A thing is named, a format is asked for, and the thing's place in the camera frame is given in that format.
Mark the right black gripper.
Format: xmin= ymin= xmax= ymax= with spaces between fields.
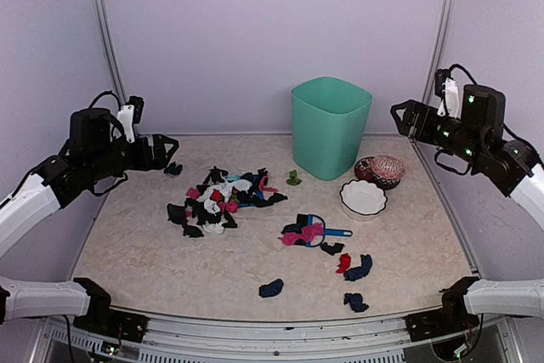
xmin=391 ymin=99 xmax=486 ymax=167

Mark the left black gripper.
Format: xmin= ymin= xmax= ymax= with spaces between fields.
xmin=86 ymin=132 xmax=178 ymax=182

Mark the blue dustpan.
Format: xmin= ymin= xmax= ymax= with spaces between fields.
xmin=218 ymin=171 xmax=281 ymax=210

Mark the blue hand brush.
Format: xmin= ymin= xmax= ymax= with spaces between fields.
xmin=279 ymin=213 xmax=354 ymax=248

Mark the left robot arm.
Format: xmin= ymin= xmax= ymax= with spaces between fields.
xmin=1 ymin=105 xmax=179 ymax=333

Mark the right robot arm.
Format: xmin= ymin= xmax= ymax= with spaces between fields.
xmin=390 ymin=84 xmax=543 ymax=332

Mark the red patterned bowl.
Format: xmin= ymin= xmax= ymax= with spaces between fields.
xmin=354 ymin=155 xmax=405 ymax=190

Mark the teal plastic waste bin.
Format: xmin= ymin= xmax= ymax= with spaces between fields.
xmin=292 ymin=77 xmax=373 ymax=181

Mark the black scrap left front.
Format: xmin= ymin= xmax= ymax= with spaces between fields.
xmin=183 ymin=224 xmax=204 ymax=238

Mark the black scrap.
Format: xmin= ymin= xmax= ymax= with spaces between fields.
xmin=320 ymin=242 xmax=345 ymax=256
xmin=183 ymin=224 xmax=204 ymax=238

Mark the white scrap front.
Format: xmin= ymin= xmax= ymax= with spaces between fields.
xmin=202 ymin=224 xmax=224 ymax=235

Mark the white fluted bowl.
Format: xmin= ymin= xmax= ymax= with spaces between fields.
xmin=339 ymin=180 xmax=388 ymax=221

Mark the green paper scrap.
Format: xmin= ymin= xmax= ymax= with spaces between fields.
xmin=286 ymin=169 xmax=302 ymax=186

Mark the black scrap right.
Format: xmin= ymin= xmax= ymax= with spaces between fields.
xmin=320 ymin=242 xmax=345 ymax=256

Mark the red paper scrap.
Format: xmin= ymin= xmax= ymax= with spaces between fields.
xmin=336 ymin=253 xmax=351 ymax=275

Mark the navy curved scrap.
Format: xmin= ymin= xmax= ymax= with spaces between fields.
xmin=343 ymin=254 xmax=373 ymax=281

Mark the navy scrap front centre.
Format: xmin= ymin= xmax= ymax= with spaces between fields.
xmin=258 ymin=278 xmax=284 ymax=298

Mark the navy scrap front right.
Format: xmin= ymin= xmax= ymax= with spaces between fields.
xmin=343 ymin=292 xmax=369 ymax=313

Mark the navy scrap near wall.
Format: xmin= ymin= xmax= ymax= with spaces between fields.
xmin=163 ymin=162 xmax=183 ymax=177

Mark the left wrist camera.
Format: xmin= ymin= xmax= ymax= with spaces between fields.
xmin=116 ymin=95 xmax=145 ymax=144

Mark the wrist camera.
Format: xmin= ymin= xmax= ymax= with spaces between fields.
xmin=434 ymin=69 xmax=462 ymax=118
xmin=116 ymin=95 xmax=145 ymax=144

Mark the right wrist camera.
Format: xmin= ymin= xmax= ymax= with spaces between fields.
xmin=434 ymin=69 xmax=462 ymax=118

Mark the left aluminium frame post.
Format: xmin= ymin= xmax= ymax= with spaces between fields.
xmin=93 ymin=0 xmax=128 ymax=103

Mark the aluminium frame post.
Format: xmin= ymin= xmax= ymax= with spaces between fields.
xmin=422 ymin=0 xmax=455 ymax=104
xmin=93 ymin=0 xmax=128 ymax=103

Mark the right aluminium frame post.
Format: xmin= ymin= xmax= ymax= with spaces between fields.
xmin=422 ymin=0 xmax=455 ymax=104

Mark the front aluminium rail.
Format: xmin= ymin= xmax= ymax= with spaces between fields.
xmin=42 ymin=311 xmax=511 ymax=363

